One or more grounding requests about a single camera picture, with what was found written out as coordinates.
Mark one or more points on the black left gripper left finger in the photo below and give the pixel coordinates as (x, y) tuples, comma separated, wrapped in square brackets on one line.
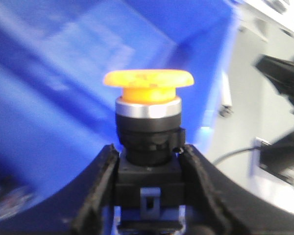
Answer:
[(82, 207)]

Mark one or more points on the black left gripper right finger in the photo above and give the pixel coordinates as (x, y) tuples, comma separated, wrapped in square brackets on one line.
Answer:
[(218, 206)]

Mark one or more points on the yellow mushroom push button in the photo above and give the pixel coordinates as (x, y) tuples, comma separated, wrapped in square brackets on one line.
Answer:
[(149, 186)]

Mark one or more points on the blue target bin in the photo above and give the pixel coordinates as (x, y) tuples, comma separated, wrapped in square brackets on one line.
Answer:
[(55, 112)]

